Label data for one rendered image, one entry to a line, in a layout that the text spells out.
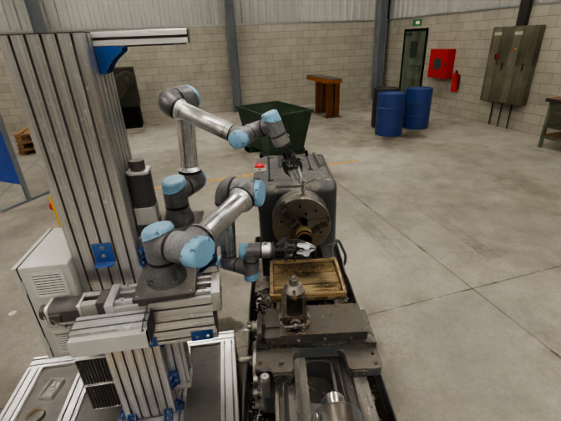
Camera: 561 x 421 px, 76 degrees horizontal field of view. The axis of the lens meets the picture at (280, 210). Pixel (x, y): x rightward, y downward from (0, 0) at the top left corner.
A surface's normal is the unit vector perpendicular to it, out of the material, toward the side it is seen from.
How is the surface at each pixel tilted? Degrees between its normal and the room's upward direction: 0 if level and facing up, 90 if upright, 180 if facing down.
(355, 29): 90
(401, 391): 0
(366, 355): 0
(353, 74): 90
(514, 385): 0
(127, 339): 90
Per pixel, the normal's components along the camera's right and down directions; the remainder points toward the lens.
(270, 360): -0.04, -0.90
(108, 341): 0.15, 0.42
